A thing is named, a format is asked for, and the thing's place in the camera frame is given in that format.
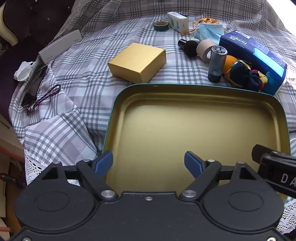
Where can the blue face mask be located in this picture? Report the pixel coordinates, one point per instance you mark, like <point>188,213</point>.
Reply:
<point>208,32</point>

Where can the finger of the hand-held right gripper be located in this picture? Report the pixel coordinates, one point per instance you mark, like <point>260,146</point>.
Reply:
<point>260,154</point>

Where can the gold cardboard box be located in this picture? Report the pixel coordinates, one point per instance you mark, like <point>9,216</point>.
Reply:
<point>136,61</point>

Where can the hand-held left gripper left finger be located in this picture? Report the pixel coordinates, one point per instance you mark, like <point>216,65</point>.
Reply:
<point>104,163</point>

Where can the beige tape roll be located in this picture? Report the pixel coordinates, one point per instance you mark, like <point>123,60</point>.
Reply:
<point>203,47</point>

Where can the long white box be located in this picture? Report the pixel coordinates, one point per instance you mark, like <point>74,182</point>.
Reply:
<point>60,45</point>

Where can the small black bottle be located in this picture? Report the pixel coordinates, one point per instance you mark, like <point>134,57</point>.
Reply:
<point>190,47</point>

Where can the blue tissue pack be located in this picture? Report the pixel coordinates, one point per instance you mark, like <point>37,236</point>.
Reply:
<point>254,51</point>

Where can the small white tissue packet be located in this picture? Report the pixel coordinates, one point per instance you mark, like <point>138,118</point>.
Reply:
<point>179,23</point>

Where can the grey cylindrical bottle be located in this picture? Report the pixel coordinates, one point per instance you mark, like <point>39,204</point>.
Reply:
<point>216,64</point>

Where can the crumpled white paper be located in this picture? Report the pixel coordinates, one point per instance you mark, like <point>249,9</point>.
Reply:
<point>23,70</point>

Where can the black flat device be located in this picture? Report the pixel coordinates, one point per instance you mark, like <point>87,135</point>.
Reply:
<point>34,85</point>

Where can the green tape roll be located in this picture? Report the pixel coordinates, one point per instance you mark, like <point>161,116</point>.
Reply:
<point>161,28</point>

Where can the gold metal tin tray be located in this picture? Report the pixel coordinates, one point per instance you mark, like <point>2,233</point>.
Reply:
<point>185,120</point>

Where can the dark tufted headboard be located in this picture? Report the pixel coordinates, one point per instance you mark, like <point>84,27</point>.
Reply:
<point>34,18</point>

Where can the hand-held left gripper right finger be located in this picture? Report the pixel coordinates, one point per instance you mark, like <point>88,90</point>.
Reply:
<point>193,163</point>

